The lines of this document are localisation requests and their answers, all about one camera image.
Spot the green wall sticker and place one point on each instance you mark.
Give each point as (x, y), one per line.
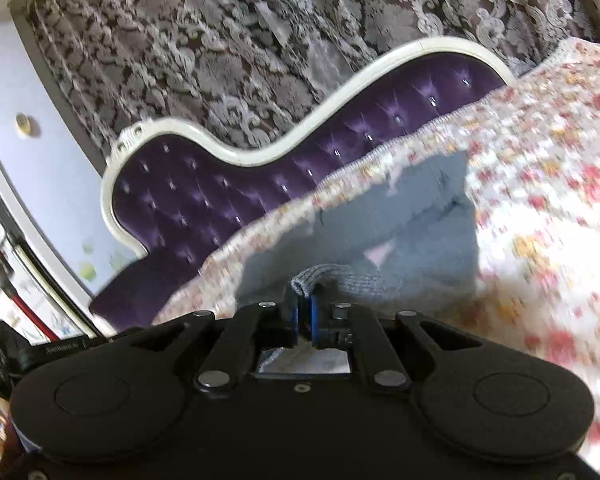
(116, 260)
(87, 272)

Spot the purple tufted sofa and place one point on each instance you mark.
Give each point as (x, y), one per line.
(190, 210)

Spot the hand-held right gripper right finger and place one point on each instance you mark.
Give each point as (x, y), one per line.
(314, 317)

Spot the floral bed sheet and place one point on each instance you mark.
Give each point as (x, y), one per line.
(540, 170)

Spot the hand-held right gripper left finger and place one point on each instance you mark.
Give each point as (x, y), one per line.
(292, 312)

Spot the brown damask curtain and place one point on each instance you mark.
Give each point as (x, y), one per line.
(230, 45)

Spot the red pole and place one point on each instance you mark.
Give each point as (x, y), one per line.
(30, 310)

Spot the grey argyle sweater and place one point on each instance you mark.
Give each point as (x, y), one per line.
(380, 220)

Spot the round wall hook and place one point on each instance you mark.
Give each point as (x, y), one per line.
(23, 125)

